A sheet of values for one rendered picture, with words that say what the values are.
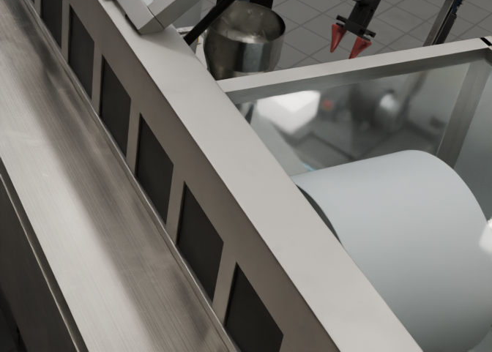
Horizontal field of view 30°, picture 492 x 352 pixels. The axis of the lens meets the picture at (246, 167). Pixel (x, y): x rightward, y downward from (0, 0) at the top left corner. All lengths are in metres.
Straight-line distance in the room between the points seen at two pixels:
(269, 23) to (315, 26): 3.07
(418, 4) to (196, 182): 4.12
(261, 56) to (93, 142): 0.34
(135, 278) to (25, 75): 0.49
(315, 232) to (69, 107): 0.61
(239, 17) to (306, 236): 0.75
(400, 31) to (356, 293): 3.97
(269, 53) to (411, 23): 3.42
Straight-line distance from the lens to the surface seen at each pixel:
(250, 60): 1.58
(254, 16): 1.69
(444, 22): 3.56
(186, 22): 2.05
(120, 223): 1.31
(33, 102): 1.53
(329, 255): 1.01
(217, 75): 1.63
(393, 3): 5.14
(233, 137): 1.14
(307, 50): 4.53
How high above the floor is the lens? 2.34
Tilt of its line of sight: 39 degrees down
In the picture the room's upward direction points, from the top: 11 degrees clockwise
